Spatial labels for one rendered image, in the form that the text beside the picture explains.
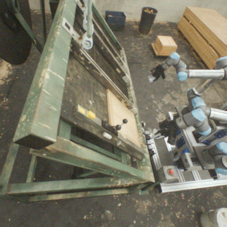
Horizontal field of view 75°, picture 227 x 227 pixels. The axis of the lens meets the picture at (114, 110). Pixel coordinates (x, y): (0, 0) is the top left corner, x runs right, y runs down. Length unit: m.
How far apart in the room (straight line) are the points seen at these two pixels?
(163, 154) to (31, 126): 2.15
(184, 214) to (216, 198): 0.59
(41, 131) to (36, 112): 0.07
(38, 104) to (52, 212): 1.91
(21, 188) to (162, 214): 1.75
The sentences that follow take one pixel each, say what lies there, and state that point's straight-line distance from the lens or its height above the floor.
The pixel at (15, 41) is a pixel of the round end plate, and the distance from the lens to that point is 1.39.
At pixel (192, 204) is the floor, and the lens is 2.71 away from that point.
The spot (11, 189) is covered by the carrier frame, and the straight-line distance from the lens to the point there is 1.68.
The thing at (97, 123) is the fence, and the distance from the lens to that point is 0.93.
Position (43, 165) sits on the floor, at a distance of 2.50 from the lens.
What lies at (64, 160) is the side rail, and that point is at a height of 1.59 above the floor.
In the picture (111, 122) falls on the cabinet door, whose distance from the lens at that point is 1.15.
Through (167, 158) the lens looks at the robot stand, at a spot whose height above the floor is 0.21.
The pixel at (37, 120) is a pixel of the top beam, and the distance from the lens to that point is 0.55.
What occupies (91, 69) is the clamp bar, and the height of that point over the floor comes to 1.54.
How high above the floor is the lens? 2.30
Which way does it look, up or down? 53 degrees down
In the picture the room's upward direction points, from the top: 12 degrees clockwise
